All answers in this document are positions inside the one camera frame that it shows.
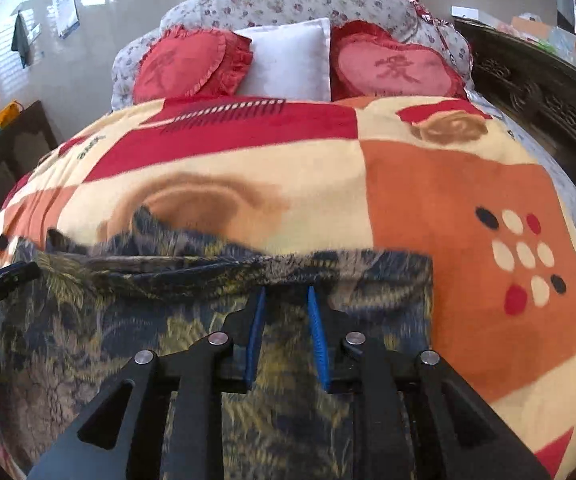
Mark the pile of small boxes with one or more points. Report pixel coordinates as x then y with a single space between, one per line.
533 27

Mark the red heart cushion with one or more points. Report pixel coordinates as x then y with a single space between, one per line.
393 67
187 65

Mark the yellow box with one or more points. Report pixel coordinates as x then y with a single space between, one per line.
3 116

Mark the wall paper sheet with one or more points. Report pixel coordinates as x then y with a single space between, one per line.
65 0

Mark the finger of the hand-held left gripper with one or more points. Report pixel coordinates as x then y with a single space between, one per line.
2 285

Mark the red orange printed blanket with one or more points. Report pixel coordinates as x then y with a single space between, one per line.
443 185

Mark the floral bed sheet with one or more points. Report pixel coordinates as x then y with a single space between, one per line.
543 160

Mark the dark floral patterned shirt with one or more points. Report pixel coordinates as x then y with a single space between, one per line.
92 320

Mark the dark green hanging cloth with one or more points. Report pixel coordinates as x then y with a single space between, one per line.
21 40

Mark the floral padded headboard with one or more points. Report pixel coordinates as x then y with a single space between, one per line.
278 0

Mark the red ruffled cloth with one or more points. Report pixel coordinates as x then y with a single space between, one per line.
415 2

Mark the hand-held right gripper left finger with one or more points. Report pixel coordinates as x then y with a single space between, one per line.
255 340

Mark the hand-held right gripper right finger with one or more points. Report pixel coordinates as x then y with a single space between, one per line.
319 345

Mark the white pillow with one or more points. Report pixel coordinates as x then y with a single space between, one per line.
288 60

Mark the dark wooden side cabinet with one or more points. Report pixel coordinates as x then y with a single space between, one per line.
12 170

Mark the dark carved wooden cabinet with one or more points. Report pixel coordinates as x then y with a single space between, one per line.
543 95

